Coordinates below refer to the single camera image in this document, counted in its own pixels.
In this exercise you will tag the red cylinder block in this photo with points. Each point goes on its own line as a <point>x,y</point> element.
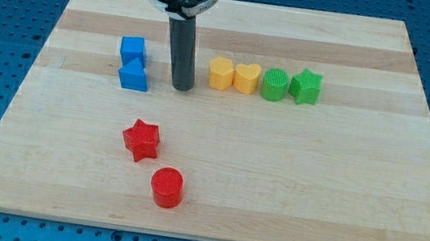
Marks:
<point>167,187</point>

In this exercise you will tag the green star block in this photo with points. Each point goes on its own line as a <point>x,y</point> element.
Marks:
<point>306,87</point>

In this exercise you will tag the yellow pentagon block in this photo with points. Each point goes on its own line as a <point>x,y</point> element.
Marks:
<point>221,73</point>

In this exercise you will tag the blue triangle block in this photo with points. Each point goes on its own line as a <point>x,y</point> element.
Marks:
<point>132,76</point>

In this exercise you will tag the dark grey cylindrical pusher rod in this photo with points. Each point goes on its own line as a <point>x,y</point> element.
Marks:
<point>182,47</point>

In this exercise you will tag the blue cube block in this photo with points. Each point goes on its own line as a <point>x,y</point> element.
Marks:
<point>132,48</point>

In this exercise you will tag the light wooden board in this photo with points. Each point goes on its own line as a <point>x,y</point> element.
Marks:
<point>355,166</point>

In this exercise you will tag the green cylinder block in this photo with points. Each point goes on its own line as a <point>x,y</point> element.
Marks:
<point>275,84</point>

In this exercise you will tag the yellow heart block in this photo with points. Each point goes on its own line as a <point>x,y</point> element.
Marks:
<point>246,78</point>

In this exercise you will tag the red star block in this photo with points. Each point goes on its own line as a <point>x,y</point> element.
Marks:
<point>142,140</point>

